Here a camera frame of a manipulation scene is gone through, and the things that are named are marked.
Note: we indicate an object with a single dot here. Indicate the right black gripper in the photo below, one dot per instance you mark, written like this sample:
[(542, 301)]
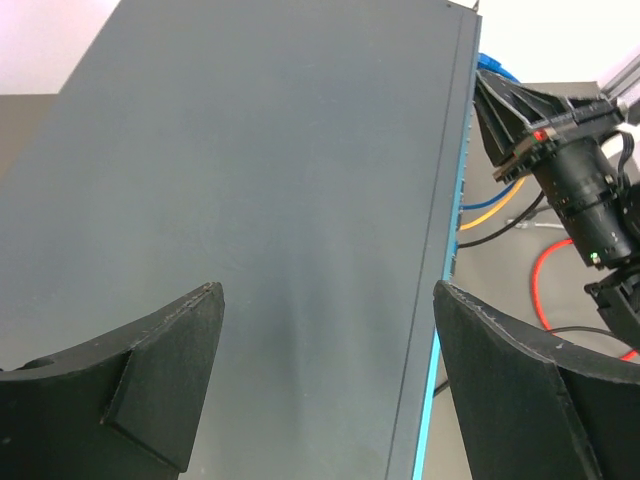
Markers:
[(521, 126)]

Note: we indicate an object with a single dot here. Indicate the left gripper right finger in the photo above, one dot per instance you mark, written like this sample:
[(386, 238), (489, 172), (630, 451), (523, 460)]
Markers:
[(532, 405)]

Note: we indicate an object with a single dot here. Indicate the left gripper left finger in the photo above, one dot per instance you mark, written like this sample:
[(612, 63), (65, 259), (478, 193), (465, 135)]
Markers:
[(123, 405)]

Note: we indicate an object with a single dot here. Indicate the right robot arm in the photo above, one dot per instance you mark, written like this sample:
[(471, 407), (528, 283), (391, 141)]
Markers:
[(598, 206)]

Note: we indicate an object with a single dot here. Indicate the aluminium rail frame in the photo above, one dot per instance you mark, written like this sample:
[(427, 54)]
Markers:
[(622, 82)]

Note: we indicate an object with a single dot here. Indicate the dark grey network switch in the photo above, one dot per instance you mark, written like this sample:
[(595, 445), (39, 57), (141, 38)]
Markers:
[(307, 156)]

